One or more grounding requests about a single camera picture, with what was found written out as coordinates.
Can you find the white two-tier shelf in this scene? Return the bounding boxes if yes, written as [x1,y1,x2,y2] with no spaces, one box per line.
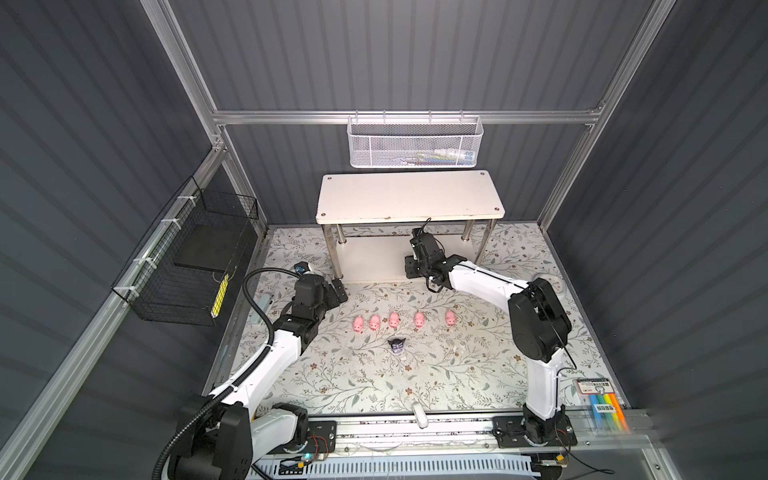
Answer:
[316,170,505,283]

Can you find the white wire basket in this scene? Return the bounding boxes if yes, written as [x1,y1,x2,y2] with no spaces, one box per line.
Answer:
[346,116,484,169]

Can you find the light blue eraser block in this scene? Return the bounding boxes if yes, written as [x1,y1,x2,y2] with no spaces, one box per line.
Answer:
[255,294,272,313]

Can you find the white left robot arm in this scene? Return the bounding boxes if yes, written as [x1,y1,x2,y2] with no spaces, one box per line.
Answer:
[151,262,348,479]

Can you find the pink pig toy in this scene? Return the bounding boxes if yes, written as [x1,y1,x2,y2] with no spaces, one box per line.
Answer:
[353,316,365,333]
[413,311,426,329]
[445,310,457,327]
[369,314,381,331]
[389,312,401,329]

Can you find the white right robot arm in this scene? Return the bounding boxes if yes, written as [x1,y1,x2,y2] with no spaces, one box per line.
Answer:
[405,226,572,446]

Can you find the black wire basket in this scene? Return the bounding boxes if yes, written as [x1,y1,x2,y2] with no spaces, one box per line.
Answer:
[112,179,260,327]

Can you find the coloured marker pack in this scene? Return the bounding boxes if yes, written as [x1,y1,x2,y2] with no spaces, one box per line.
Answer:
[576,378,630,434]

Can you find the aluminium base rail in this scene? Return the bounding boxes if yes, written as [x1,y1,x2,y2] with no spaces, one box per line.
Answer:
[257,410,577,463]

